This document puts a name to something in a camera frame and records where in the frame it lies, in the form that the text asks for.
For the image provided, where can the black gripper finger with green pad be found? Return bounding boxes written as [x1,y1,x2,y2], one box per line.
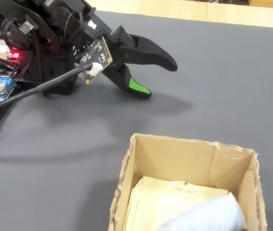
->
[102,64,153,100]

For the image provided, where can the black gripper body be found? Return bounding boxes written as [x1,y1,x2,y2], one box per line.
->
[82,6,137,68]

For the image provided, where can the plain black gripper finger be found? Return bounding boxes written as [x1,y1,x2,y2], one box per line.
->
[123,34,179,72]

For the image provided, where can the open brown cardboard box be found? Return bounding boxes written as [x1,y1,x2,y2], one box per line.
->
[107,133,267,231]

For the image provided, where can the dark grey table mat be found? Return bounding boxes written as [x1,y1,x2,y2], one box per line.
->
[0,6,273,231]

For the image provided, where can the circuit board with red LED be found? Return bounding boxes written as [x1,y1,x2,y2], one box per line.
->
[5,48,22,61]

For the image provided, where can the pale yellow paper sheets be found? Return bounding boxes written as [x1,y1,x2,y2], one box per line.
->
[124,175,234,231]

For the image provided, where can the black camera circuit board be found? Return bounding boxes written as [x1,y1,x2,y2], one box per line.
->
[78,37,114,85]

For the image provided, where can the thick black camera cable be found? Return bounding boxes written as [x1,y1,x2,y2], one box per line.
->
[0,63,96,117]

